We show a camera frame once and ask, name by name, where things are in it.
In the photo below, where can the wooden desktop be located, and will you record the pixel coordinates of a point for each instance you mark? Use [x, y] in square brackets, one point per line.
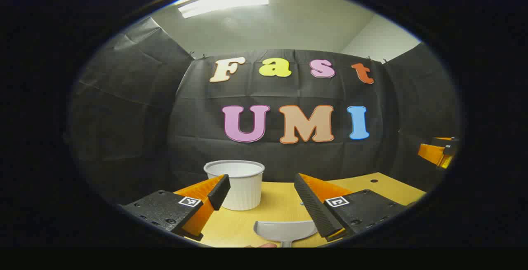
[276, 204]

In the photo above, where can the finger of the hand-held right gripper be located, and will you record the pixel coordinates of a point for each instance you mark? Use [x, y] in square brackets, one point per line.
[433, 154]

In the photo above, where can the grey plastic dustpan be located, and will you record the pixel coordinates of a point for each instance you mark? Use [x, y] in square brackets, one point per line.
[284, 231]

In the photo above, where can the white ribbed garbage bin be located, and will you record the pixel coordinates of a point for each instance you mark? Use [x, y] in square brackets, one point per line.
[243, 187]

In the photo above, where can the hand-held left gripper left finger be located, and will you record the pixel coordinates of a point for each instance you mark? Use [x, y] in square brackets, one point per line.
[220, 191]

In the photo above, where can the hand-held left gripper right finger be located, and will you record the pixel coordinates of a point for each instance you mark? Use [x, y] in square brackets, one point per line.
[313, 208]

